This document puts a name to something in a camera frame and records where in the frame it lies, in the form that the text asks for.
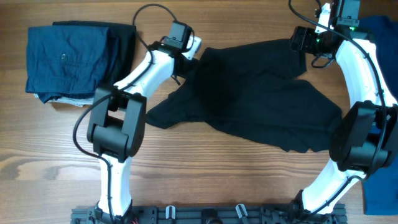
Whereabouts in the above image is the black t-shirt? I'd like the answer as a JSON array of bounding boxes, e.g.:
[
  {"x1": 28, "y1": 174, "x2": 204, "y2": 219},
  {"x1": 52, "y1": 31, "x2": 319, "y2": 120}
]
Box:
[{"x1": 147, "y1": 39, "x2": 342, "y2": 153}]

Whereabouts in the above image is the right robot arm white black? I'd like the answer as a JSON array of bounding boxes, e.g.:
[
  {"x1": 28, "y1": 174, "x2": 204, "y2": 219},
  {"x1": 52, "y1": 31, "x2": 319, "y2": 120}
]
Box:
[{"x1": 268, "y1": 26, "x2": 397, "y2": 223}]

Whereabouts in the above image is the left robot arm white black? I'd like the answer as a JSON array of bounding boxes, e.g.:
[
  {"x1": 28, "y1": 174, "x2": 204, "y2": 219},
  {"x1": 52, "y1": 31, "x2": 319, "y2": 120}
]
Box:
[{"x1": 87, "y1": 34, "x2": 202, "y2": 223}]

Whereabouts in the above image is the folded black garment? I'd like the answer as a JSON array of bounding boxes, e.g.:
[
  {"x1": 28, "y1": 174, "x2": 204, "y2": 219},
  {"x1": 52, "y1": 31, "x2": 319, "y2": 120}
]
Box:
[{"x1": 52, "y1": 21, "x2": 136, "y2": 85}]

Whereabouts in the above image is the folded white grey garment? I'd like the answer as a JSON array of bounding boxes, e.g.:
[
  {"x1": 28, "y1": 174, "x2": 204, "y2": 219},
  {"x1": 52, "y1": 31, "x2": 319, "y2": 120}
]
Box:
[{"x1": 48, "y1": 96, "x2": 94, "y2": 107}]

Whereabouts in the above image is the blue t-shirt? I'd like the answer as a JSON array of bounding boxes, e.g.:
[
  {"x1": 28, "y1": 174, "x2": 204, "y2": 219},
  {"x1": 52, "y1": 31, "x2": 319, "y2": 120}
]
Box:
[{"x1": 357, "y1": 15, "x2": 398, "y2": 216}]

